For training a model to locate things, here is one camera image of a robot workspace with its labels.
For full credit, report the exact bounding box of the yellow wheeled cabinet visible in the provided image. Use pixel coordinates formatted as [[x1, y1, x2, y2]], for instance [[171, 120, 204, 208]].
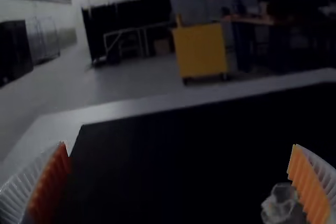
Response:
[[172, 15, 229, 86]]

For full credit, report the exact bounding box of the black mat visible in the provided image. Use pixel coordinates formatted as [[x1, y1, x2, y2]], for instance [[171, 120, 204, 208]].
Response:
[[54, 81, 336, 224]]

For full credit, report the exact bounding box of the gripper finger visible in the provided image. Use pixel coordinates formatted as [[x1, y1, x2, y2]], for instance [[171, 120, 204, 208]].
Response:
[[287, 143, 336, 224], [0, 140, 76, 224]]

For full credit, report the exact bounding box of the pale towel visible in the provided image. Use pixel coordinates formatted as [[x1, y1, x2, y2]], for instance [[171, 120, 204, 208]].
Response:
[[260, 183, 299, 222]]

